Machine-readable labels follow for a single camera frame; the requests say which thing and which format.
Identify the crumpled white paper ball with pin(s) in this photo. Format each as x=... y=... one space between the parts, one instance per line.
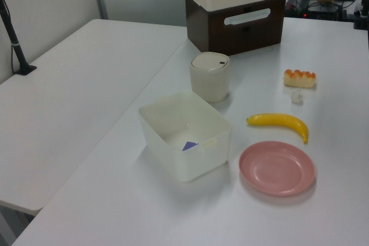
x=297 y=97

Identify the purple cube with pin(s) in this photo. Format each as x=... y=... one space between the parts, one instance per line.
x=189 y=146

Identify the black device with red light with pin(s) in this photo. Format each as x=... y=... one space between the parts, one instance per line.
x=324 y=12

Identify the yellow banana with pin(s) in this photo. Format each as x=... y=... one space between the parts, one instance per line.
x=281 y=120

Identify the pink plastic plate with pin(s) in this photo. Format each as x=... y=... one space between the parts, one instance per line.
x=276 y=168

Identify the black clamp equipment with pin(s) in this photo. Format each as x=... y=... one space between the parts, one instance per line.
x=362 y=12

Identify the cream desktop trash can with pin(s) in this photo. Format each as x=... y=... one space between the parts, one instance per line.
x=210 y=81

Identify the black camera stand pole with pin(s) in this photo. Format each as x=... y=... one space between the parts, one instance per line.
x=14 y=44

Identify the white plastic storage box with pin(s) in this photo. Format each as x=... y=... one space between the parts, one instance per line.
x=161 y=119

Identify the bread with orange glaze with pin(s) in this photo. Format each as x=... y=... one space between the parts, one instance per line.
x=299 y=80

